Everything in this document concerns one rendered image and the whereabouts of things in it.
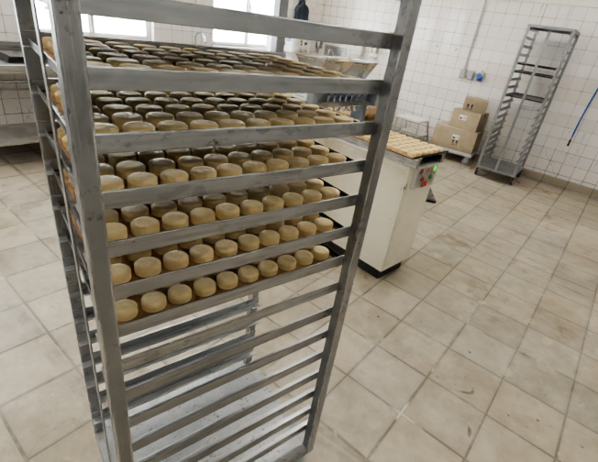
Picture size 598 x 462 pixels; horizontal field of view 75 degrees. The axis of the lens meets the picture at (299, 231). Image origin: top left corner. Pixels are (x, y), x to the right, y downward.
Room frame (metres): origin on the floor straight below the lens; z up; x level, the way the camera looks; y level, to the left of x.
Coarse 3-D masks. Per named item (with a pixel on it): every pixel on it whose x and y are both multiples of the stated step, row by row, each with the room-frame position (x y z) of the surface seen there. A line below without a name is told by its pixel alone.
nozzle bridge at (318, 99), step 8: (296, 96) 2.69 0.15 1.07; (304, 96) 2.64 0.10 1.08; (312, 96) 2.59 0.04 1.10; (320, 96) 2.76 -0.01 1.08; (336, 96) 2.87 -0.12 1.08; (368, 96) 3.12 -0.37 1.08; (376, 96) 3.07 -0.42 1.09; (320, 104) 2.69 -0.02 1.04; (328, 104) 2.75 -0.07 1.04; (336, 104) 2.81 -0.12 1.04; (344, 104) 2.87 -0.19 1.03; (352, 104) 2.94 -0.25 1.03; (360, 104) 3.01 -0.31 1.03; (368, 104) 3.07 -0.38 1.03; (376, 104) 3.09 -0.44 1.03; (352, 112) 3.22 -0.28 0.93; (360, 112) 3.16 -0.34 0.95; (360, 120) 3.15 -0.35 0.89
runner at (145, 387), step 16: (304, 320) 0.84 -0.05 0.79; (256, 336) 0.77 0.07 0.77; (272, 336) 0.77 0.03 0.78; (224, 352) 0.68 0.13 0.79; (240, 352) 0.71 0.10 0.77; (176, 368) 0.63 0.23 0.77; (192, 368) 0.62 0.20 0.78; (144, 384) 0.55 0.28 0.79; (160, 384) 0.58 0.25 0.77; (128, 400) 0.53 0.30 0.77
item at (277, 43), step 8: (280, 0) 1.22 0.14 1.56; (288, 0) 1.24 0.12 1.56; (280, 8) 1.23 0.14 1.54; (272, 40) 1.24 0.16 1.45; (280, 40) 1.23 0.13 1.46; (272, 48) 1.23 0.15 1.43; (280, 48) 1.23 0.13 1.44; (256, 296) 1.24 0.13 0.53; (248, 312) 1.24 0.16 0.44; (248, 328) 1.23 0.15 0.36; (248, 360) 1.23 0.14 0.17
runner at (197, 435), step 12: (312, 372) 0.92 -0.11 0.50; (288, 384) 0.86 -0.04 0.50; (300, 384) 0.86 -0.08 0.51; (264, 396) 0.80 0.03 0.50; (276, 396) 0.80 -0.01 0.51; (240, 408) 0.75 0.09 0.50; (252, 408) 0.74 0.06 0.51; (228, 420) 0.69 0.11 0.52; (204, 432) 0.65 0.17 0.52; (180, 444) 0.60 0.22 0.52; (192, 444) 0.62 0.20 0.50; (156, 456) 0.56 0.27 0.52; (168, 456) 0.58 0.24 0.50
